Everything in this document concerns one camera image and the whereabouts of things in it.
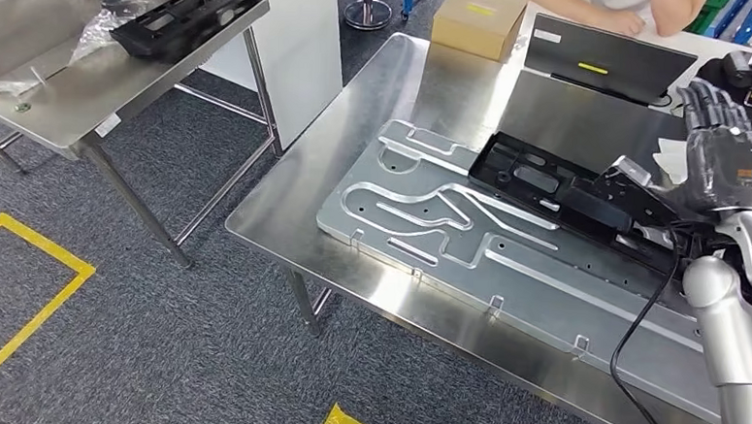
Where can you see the person's left forearm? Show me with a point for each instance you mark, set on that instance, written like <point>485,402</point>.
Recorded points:
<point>673,14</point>

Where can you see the green plastic bin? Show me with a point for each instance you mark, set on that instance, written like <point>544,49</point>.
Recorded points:
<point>708,12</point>

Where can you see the person's right hand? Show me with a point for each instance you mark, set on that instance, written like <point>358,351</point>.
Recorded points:
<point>627,23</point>

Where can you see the large stainless steel workbench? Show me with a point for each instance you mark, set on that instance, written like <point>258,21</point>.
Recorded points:
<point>327,169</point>

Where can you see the person's right forearm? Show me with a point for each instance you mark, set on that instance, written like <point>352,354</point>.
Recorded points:
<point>561,2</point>

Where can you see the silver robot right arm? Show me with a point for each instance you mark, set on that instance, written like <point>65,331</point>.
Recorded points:
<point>743,333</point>

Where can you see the clear plastic bag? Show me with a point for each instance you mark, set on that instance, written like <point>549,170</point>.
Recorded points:
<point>96,28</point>

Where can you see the upright stainless steel panel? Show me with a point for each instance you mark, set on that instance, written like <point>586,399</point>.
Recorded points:
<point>32,19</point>

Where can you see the small stainless steel table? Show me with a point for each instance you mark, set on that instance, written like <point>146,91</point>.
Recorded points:
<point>66,98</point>

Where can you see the white paper sheet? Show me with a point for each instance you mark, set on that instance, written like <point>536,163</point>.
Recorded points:
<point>668,161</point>

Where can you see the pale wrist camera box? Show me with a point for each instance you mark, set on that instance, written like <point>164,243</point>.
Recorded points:
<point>632,170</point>

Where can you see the white cabinet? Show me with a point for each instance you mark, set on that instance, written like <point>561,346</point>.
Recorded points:
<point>300,52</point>

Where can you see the dark grey laptop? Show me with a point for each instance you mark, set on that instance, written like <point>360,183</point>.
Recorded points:
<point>641,63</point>

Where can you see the grooved aluminium fixture plate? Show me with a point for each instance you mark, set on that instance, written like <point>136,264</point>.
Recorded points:
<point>540,277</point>

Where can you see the white label sticker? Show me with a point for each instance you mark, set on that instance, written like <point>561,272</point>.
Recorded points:
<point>108,125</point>

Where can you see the black plastic plate frame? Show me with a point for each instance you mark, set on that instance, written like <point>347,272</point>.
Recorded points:
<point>487,171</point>
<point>140,44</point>

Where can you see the brown cardboard box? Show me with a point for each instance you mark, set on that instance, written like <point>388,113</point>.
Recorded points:
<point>469,29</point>

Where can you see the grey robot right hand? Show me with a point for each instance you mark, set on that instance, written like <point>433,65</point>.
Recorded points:
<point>726,164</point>

